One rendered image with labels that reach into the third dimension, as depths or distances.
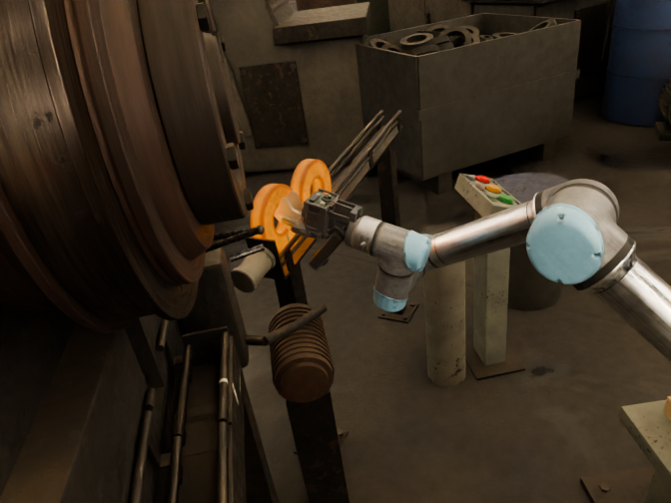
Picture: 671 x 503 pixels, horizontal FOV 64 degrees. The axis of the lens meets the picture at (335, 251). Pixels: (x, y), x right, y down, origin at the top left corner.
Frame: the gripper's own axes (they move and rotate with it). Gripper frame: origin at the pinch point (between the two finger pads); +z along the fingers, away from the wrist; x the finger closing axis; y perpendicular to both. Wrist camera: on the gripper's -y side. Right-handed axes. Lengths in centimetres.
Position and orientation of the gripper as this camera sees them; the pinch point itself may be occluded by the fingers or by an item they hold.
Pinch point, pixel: (275, 211)
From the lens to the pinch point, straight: 120.3
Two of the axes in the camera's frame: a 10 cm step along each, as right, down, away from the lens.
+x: -4.3, 4.9, -7.6
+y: 1.1, -8.1, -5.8
